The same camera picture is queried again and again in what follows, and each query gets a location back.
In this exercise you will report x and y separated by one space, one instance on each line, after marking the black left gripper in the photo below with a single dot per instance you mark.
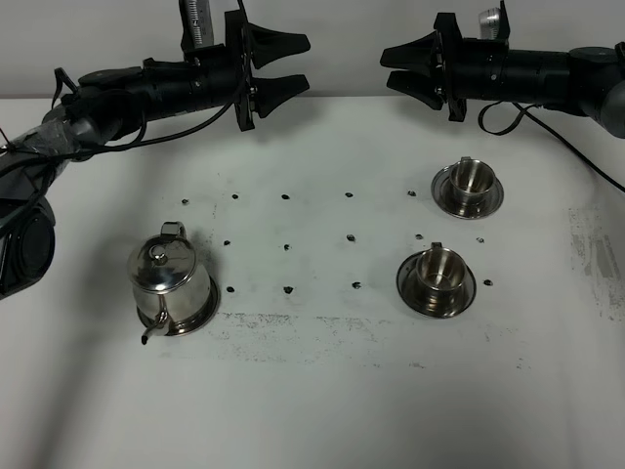
226 68

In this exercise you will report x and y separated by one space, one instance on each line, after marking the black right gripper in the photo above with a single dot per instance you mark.
454 50

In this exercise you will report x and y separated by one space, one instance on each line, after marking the stainless steel teapot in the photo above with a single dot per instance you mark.
165 262

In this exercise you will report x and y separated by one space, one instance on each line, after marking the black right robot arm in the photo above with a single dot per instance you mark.
587 82

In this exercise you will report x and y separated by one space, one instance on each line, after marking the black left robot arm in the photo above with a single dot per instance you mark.
109 110

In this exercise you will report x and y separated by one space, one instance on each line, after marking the far stainless steel teacup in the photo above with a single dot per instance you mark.
471 181

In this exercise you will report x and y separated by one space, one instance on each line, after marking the stainless steel teacup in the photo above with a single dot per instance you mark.
471 181
440 274

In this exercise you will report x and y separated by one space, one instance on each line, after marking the far stainless steel saucer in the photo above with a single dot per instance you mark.
442 195

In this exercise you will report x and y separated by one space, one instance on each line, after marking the stainless steel saucer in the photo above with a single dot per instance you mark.
405 285
442 195

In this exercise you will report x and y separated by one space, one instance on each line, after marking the near stainless steel teacup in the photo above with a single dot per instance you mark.
440 274

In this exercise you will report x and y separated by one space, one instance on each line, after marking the near stainless steel saucer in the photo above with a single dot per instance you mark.
405 285

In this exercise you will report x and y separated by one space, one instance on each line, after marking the steel teapot saucer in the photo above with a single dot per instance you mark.
176 314

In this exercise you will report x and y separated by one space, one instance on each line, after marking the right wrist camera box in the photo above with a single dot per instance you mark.
494 24

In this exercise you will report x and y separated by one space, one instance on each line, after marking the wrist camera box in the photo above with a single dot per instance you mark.
494 24
197 24

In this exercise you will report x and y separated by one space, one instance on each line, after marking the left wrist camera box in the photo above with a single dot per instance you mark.
197 24

